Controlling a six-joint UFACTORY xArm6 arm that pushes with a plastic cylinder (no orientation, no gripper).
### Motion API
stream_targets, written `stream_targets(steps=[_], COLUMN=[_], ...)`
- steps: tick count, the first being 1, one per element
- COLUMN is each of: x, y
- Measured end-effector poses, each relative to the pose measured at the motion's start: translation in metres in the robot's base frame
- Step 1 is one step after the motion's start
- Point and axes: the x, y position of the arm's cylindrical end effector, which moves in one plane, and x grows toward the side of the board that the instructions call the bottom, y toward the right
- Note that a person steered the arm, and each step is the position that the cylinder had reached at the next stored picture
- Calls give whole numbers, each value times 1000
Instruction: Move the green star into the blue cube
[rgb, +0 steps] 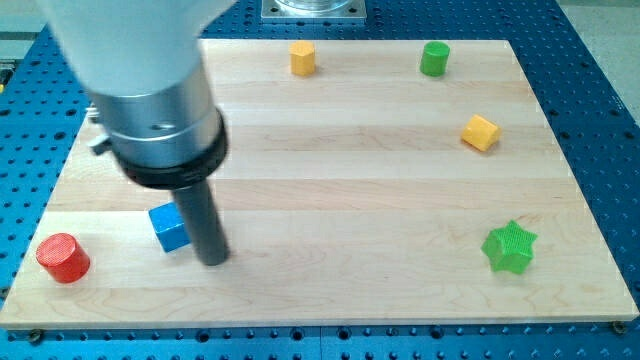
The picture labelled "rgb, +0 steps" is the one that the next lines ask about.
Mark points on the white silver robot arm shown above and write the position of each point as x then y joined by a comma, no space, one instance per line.
140,63

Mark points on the blue cube block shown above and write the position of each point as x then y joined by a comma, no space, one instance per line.
169,227

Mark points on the green star block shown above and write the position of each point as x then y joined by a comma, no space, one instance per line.
509,248

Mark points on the light wooden board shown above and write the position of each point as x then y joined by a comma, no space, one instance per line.
348,197

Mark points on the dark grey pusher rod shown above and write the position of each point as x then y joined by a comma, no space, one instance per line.
201,221

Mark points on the yellow hexagon block upright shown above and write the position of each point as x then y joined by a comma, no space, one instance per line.
302,58

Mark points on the yellow block lying tilted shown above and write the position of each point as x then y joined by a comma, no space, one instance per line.
481,133

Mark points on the green cylinder block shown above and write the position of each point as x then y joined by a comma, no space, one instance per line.
434,58

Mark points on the red cylinder block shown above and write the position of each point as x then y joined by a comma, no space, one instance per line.
63,258

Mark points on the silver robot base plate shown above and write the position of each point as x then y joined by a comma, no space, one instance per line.
313,9

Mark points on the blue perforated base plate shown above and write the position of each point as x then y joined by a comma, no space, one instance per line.
43,106

